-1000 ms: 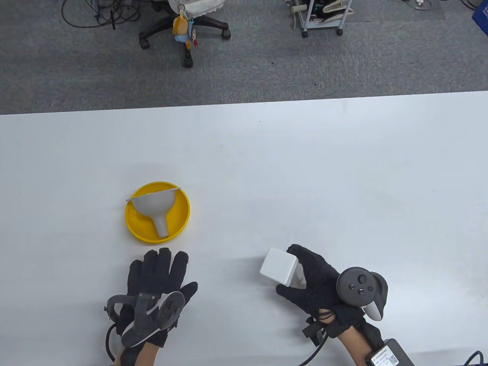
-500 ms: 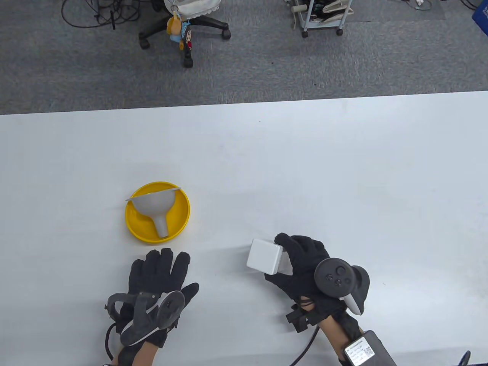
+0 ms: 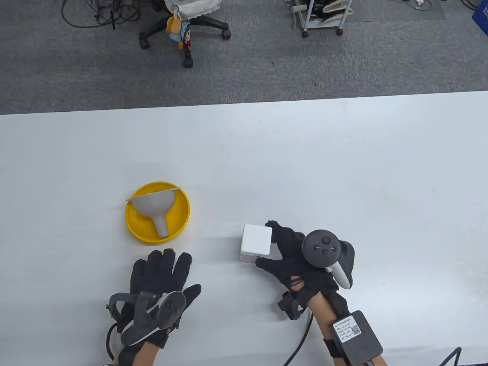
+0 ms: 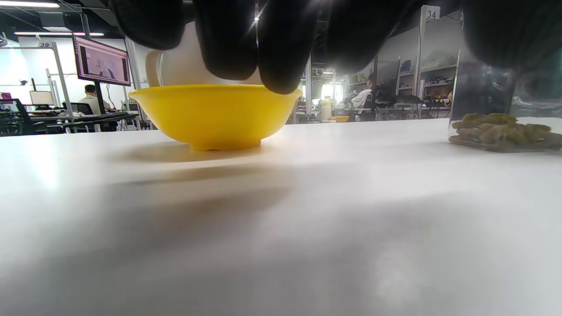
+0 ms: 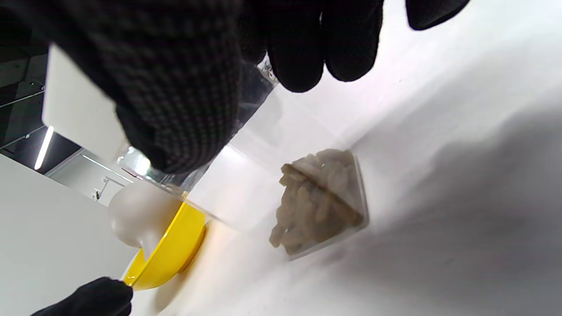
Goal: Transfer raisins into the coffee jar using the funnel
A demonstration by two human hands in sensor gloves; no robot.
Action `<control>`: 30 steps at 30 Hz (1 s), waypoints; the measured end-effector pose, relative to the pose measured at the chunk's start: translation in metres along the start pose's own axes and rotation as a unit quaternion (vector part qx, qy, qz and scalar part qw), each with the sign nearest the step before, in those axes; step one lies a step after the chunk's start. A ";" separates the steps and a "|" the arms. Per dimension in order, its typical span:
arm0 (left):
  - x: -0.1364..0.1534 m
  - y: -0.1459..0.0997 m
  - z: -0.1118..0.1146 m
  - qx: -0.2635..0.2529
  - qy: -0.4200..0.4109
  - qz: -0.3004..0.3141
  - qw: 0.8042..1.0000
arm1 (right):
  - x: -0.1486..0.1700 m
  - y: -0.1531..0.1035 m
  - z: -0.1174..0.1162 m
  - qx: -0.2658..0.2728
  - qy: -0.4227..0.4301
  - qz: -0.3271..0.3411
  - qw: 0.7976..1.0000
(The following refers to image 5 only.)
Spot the person's left hand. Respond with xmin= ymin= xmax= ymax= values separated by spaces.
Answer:
xmin=30 ymin=276 xmax=134 ymax=316

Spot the person's right hand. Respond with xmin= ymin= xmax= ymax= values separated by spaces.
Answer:
xmin=0 ymin=0 xmax=471 ymax=174

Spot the yellow bowl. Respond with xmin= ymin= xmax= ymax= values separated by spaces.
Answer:
xmin=123 ymin=201 xmax=209 ymax=291

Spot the clear plastic container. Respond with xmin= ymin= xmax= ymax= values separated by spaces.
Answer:
xmin=118 ymin=59 xmax=370 ymax=262

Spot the white plastic scoop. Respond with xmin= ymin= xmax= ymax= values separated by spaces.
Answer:
xmin=108 ymin=181 xmax=183 ymax=260

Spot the white flat panel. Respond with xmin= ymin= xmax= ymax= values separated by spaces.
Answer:
xmin=41 ymin=43 xmax=130 ymax=164

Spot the ceiling light strip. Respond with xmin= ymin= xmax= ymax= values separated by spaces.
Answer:
xmin=34 ymin=126 xmax=55 ymax=171

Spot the pile of beige pasta pieces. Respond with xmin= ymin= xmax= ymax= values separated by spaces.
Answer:
xmin=269 ymin=148 xmax=366 ymax=256

